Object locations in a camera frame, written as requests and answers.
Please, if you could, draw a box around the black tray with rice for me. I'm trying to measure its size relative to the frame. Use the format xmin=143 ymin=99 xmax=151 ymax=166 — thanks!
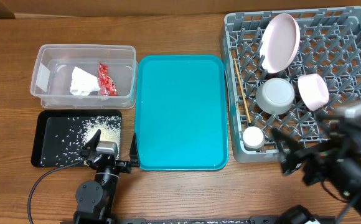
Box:
xmin=31 ymin=110 xmax=122 ymax=167

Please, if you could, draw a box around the wooden chopstick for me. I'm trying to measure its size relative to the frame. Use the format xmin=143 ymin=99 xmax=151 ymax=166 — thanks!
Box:
xmin=233 ymin=58 xmax=251 ymax=124

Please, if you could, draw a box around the cream paper cup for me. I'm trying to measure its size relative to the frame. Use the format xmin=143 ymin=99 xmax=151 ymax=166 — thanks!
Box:
xmin=242 ymin=126 xmax=265 ymax=151

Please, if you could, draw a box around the pink bowl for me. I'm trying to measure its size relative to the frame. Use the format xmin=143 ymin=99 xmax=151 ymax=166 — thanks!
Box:
xmin=298 ymin=73 xmax=329 ymax=111

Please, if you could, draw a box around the red snack wrapper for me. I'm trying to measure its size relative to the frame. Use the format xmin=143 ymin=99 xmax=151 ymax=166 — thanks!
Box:
xmin=98 ymin=63 xmax=118 ymax=96

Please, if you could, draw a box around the clear plastic bin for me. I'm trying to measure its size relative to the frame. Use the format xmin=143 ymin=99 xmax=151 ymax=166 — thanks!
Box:
xmin=30 ymin=44 xmax=138 ymax=109

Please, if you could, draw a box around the grey dish rack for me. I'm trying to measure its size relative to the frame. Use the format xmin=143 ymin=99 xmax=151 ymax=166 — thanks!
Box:
xmin=220 ymin=6 xmax=361 ymax=163

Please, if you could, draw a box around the teal plastic tray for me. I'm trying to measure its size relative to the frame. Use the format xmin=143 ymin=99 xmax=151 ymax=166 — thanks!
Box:
xmin=134 ymin=55 xmax=229 ymax=171

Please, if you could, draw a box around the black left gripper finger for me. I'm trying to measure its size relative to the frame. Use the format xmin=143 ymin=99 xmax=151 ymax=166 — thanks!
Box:
xmin=129 ymin=133 xmax=140 ymax=168
xmin=82 ymin=129 xmax=101 ymax=152

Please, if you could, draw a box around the white round plate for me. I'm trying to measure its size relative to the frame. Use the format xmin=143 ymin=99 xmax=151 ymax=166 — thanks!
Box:
xmin=259 ymin=13 xmax=301 ymax=73

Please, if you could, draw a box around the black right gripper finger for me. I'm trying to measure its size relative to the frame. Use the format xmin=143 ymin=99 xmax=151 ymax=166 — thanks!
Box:
xmin=316 ymin=111 xmax=342 ymax=131
xmin=271 ymin=128 xmax=302 ymax=156

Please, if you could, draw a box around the black base bar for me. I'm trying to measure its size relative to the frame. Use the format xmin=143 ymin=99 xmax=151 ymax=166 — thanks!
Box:
xmin=119 ymin=205 xmax=336 ymax=224

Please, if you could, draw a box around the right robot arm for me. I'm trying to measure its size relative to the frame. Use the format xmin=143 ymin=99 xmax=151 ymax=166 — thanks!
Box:
xmin=271 ymin=113 xmax=361 ymax=223

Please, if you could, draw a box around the grey-white bowl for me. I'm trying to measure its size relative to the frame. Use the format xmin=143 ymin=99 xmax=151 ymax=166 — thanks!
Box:
xmin=256 ymin=78 xmax=295 ymax=115

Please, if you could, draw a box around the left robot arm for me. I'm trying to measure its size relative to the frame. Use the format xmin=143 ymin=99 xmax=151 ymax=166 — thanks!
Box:
xmin=72 ymin=130 xmax=140 ymax=224

